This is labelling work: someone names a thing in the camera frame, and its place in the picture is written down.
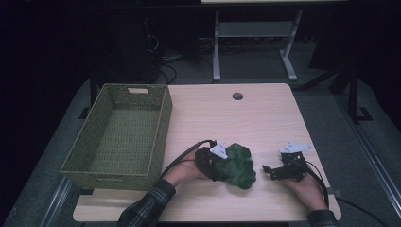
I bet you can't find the person's left hand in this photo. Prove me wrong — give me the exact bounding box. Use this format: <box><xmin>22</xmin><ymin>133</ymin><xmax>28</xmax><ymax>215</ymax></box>
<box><xmin>162</xmin><ymin>156</ymin><xmax>210</xmax><ymax>189</ymax></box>

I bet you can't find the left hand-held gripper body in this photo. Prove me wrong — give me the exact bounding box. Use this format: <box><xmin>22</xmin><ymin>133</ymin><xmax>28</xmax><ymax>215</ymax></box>
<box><xmin>194</xmin><ymin>141</ymin><xmax>229</xmax><ymax>183</ymax></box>

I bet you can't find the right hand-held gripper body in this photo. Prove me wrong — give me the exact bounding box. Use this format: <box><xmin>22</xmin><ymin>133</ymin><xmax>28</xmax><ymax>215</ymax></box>
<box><xmin>276</xmin><ymin>141</ymin><xmax>314</xmax><ymax>183</ymax></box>

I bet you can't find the person's right hand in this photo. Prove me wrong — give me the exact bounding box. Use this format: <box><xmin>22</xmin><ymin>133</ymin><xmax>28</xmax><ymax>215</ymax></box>
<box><xmin>279</xmin><ymin>174</ymin><xmax>329</xmax><ymax>212</ymax></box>

